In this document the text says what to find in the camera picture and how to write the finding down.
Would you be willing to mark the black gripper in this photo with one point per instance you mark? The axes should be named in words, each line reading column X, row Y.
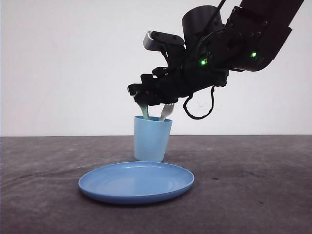
column 182, row 76

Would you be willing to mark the white plastic fork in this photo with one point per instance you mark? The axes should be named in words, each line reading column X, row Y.
column 166, row 111

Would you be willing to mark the mint green plastic spoon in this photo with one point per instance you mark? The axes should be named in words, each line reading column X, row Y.
column 144, row 109

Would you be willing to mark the light blue plastic cup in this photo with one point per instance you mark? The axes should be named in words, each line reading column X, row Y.
column 151, row 138

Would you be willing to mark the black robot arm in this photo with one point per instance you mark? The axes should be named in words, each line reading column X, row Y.
column 250, row 39

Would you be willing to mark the blue plastic plate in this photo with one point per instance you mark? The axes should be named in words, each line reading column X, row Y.
column 136, row 182

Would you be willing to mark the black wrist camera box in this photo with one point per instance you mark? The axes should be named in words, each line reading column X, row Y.
column 157, row 41

